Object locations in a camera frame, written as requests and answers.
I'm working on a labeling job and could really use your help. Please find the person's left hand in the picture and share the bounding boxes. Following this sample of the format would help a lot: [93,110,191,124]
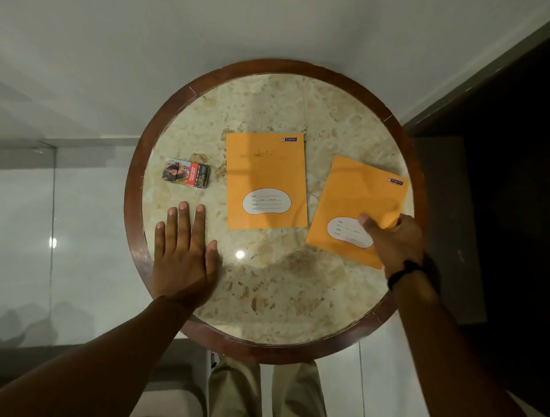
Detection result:
[152,202,219,310]

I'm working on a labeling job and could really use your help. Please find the person's right hand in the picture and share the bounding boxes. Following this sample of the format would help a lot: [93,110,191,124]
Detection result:
[358,213,427,280]

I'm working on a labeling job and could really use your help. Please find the plain orange notebook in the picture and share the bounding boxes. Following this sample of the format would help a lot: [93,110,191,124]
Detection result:
[306,156,410,270]

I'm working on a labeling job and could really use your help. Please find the person's right forearm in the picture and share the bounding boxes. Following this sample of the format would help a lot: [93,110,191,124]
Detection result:
[391,268,527,417]

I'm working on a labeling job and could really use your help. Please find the person's left forearm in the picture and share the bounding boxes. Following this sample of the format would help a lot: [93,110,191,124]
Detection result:
[0,296,195,417]

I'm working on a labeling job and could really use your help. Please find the printed cigarette pack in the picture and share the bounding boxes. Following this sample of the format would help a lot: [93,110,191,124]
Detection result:
[162,158,211,189]

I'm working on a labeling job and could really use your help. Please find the black wristband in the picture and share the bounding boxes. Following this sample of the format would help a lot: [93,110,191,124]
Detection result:
[387,259,429,292]

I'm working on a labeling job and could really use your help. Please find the round marble table wooden rim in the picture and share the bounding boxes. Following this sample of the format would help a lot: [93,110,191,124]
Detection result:
[124,59,429,365]

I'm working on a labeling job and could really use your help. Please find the orange notebook with scribble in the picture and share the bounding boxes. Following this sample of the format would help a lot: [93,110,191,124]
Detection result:
[225,133,309,230]

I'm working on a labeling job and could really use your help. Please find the person's beige trousers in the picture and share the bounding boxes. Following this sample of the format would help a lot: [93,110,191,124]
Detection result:
[208,354,327,417]

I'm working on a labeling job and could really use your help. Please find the dark wooden cabinet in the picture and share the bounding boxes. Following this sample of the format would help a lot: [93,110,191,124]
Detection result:
[403,34,550,415]

